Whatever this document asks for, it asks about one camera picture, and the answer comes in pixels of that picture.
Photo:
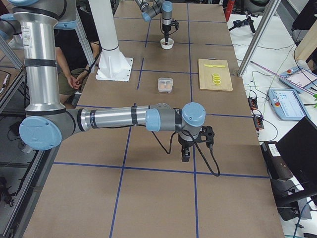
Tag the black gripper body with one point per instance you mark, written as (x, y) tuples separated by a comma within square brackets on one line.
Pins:
[(185, 145), (166, 28)]

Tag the clear plastic egg box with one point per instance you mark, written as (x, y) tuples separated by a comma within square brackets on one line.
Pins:
[(165, 81)]

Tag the white ceramic bowl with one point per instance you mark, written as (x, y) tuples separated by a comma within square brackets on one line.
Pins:
[(167, 46)]

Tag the yellow plastic knife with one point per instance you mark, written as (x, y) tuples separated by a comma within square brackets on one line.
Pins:
[(213, 65)]

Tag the bamboo cutting board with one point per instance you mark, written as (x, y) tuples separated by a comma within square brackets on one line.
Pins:
[(205, 75)]

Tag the seated person black shirt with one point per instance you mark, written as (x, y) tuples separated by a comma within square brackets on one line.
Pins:
[(71, 58)]

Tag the teach pendant near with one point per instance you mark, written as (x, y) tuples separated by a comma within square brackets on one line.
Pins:
[(287, 104)]

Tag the teach pendant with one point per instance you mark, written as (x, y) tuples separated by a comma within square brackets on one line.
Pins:
[(301, 76), (287, 104)]

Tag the black monitor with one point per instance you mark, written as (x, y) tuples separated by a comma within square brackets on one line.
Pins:
[(298, 149)]

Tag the teach pendant far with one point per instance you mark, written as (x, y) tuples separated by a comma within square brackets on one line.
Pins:
[(301, 76)]

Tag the reacher grabber stick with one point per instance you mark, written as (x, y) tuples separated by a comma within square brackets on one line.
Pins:
[(286, 80)]

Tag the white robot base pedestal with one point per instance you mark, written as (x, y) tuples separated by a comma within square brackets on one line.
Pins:
[(113, 65)]

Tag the aluminium frame post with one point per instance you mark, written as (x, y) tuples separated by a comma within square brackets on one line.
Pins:
[(265, 20)]

